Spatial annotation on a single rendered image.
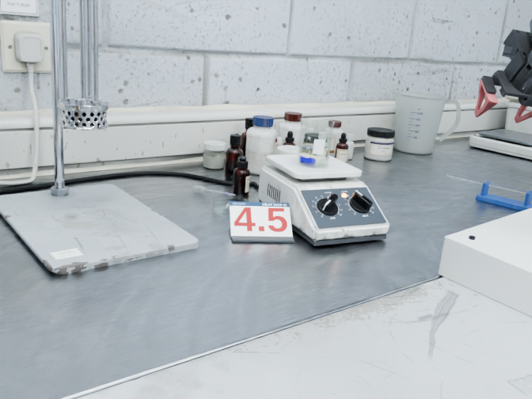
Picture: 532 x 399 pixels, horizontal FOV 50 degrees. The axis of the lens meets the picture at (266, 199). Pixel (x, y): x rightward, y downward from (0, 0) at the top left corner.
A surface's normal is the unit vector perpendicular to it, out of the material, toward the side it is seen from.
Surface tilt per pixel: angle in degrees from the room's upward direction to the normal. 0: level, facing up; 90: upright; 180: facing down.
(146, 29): 90
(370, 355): 0
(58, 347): 0
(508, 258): 3
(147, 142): 90
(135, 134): 90
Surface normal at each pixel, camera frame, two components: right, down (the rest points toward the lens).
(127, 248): 0.08, -0.95
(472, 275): -0.79, 0.12
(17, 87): 0.61, 0.29
